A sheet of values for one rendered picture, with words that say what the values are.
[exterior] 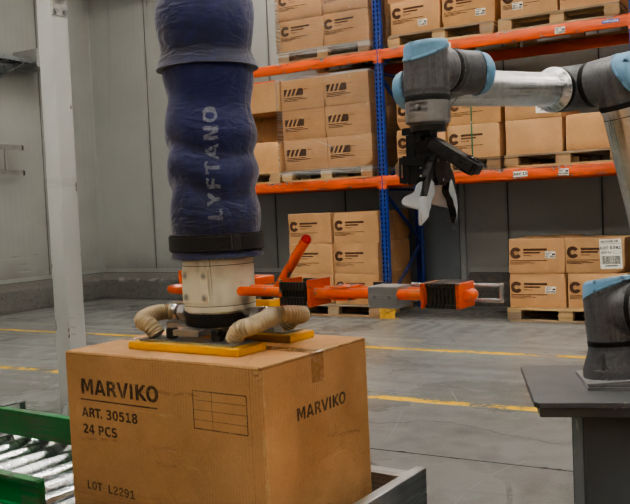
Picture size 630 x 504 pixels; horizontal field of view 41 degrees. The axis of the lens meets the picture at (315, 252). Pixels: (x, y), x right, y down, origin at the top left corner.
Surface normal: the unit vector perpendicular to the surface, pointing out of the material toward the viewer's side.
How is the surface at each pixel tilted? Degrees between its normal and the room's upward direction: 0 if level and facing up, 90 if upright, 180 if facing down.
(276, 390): 90
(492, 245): 90
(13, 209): 90
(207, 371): 90
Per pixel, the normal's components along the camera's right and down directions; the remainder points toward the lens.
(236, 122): 0.65, -0.20
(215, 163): 0.23, -0.31
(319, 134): -0.48, 0.08
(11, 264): 0.87, -0.01
